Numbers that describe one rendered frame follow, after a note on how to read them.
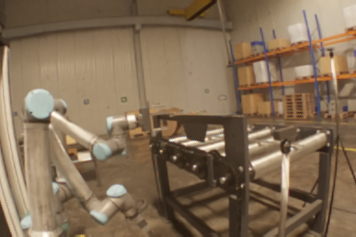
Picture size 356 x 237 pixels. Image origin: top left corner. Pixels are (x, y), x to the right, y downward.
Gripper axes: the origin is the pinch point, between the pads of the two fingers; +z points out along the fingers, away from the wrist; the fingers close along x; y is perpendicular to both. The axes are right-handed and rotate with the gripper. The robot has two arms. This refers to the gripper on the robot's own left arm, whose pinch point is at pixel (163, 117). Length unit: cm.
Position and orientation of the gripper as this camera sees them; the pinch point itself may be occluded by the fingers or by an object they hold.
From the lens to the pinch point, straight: 131.5
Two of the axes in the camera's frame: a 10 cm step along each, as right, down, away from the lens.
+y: -3.7, -0.2, 9.3
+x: 1.2, 9.9, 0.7
